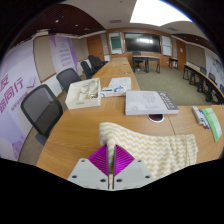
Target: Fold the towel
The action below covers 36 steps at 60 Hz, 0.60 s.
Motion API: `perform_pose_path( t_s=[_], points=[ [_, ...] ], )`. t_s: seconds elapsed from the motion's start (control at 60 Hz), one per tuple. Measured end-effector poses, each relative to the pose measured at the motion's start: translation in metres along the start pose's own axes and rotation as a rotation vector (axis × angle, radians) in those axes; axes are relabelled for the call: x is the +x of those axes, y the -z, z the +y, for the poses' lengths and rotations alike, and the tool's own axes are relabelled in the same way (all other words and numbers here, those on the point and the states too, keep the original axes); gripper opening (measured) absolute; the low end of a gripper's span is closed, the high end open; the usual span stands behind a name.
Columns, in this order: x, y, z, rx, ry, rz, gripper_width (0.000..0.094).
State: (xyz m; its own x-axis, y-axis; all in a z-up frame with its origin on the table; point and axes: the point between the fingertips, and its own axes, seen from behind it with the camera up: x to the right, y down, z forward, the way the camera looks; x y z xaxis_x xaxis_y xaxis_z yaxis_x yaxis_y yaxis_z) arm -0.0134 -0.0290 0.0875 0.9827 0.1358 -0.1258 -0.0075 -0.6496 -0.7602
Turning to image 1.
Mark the plain white whiteboard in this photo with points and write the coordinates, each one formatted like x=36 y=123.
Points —
x=166 y=45

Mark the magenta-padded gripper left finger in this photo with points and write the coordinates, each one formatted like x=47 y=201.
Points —
x=96 y=178

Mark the long side table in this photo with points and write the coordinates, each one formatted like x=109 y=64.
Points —
x=200 y=74

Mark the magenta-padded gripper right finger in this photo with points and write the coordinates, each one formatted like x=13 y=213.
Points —
x=130 y=176

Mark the colourful wall notice display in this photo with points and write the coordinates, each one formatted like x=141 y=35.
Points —
x=216 y=68

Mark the yellow white zigzag towel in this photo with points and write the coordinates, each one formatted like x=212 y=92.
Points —
x=156 y=146

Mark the row of black chairs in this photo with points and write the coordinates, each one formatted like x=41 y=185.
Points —
x=91 y=65

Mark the white whiteboard eraser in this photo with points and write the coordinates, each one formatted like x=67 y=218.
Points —
x=197 y=114

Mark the open white cardboard box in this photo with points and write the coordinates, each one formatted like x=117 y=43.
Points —
x=81 y=98

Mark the small dark side table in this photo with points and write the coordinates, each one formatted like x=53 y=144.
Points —
x=173 y=61

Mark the purple white wall banner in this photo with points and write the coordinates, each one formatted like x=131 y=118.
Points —
x=63 y=53

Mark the chairs at side table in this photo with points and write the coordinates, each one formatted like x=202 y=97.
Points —
x=210 y=85

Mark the brown wooden door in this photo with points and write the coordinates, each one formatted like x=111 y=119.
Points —
x=181 y=55

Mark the green booklet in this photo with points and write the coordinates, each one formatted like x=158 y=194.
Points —
x=212 y=121

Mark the white printed paper sheet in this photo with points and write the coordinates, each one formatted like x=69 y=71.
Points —
x=120 y=82

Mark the large black wall screen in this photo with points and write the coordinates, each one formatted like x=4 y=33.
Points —
x=142 y=42

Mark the blue whiteboard marker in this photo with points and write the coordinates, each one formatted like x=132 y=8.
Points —
x=205 y=122

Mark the whiteboard with green screen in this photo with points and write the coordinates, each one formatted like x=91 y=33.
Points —
x=115 y=42

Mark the black mesh office chair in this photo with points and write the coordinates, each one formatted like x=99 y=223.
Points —
x=41 y=110
x=67 y=78

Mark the small white blue box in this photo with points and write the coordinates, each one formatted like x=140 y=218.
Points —
x=111 y=91

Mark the dark lectern desk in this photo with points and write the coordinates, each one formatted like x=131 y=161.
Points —
x=146 y=61

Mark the flat white grey box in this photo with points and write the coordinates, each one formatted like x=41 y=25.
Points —
x=148 y=102

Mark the large ceiling light panel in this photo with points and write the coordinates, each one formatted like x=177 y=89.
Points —
x=156 y=11

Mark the red whiteboard marker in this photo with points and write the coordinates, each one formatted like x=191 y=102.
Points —
x=203 y=124

